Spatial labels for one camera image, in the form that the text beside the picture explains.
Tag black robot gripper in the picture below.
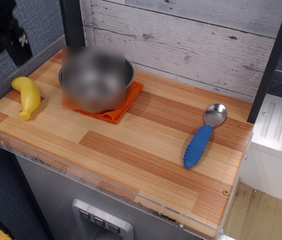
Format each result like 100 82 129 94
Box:
0 0 33 66

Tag yellow toy banana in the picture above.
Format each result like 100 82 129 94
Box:
11 76 41 120

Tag stainless steel bowl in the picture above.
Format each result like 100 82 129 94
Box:
59 46 135 114

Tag clear acrylic table edge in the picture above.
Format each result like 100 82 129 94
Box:
0 134 225 240

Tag orange folded cloth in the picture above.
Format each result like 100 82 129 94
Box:
72 81 144 125

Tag grey toy fridge cabinet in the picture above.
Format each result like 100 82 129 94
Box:
16 156 198 240

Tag silver dispenser button panel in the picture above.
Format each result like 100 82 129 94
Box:
72 198 135 240

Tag white ribbed counter unit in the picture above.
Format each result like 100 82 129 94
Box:
239 94 282 200

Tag black vertical post left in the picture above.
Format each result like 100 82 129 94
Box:
59 0 86 47

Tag black vertical post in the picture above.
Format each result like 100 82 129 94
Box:
247 22 282 124
59 0 86 47

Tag blue handled metal spoon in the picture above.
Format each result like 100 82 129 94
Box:
183 103 227 169

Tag black vertical post right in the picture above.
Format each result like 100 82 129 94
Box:
247 22 282 124

